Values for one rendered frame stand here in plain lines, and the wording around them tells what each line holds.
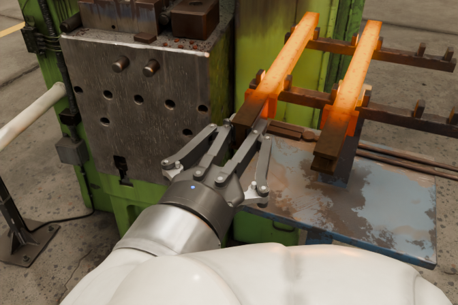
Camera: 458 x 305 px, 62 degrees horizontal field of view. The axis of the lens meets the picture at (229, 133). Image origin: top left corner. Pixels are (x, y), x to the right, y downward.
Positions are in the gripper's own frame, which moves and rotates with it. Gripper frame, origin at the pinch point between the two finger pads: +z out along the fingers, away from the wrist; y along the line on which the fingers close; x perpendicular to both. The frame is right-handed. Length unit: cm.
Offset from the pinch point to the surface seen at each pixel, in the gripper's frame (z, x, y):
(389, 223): 13.0, -26.1, 23.6
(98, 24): 32, -5, -50
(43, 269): 11, -98, -83
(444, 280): 61, -98, 58
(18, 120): 21, -34, -77
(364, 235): 8.7, -26.1, 19.6
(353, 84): 13.0, 1.1, 11.9
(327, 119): 1.7, 1.5, 9.9
